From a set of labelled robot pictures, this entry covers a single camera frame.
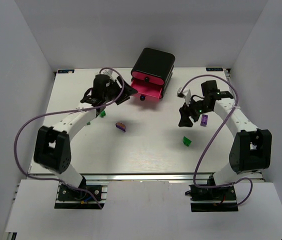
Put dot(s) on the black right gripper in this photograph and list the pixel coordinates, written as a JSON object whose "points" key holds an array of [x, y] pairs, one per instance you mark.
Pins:
{"points": [[188, 113]]}

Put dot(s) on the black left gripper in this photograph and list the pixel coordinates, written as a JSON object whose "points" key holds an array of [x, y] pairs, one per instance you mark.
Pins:
{"points": [[118, 90]]}

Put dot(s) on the green sloped lego brick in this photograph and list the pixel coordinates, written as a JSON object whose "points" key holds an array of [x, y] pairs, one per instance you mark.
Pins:
{"points": [[186, 141]]}

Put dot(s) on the pink drawer with black knob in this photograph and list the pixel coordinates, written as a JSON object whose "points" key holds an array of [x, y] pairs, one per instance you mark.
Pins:
{"points": [[148, 78]]}

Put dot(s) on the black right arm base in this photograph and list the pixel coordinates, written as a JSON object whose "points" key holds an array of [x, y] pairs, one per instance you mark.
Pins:
{"points": [[212, 200]]}

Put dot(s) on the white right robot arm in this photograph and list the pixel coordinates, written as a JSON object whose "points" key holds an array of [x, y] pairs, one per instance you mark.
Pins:
{"points": [[251, 148]]}

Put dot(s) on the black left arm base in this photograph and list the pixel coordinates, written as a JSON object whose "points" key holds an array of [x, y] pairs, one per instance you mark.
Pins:
{"points": [[70, 199]]}

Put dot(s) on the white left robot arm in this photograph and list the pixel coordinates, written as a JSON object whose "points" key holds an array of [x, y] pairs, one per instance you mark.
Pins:
{"points": [[53, 143]]}

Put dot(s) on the purple butterfly lego brick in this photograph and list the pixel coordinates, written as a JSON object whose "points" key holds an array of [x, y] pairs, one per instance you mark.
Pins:
{"points": [[204, 120]]}

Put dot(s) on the black drawer cabinet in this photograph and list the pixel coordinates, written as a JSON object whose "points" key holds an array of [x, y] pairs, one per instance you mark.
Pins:
{"points": [[156, 62]]}

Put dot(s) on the small green lego brick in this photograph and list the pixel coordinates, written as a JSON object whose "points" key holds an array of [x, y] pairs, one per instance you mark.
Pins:
{"points": [[102, 114]]}

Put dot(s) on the purple curved butterfly lego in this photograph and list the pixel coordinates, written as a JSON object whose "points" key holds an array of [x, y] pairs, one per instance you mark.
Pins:
{"points": [[120, 126]]}

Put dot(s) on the blue label left corner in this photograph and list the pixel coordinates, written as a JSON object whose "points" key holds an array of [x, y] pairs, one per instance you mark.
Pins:
{"points": [[65, 71]]}

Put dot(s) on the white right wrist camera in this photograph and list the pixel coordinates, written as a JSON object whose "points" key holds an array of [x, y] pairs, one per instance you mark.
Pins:
{"points": [[184, 94]]}

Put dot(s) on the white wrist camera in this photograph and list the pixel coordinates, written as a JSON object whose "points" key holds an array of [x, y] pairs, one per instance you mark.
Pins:
{"points": [[107, 72], [184, 94]]}

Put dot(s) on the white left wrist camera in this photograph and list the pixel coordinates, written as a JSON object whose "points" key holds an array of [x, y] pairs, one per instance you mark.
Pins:
{"points": [[107, 72]]}

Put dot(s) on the aluminium front rail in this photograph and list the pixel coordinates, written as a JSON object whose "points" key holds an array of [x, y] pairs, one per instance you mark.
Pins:
{"points": [[183, 177]]}

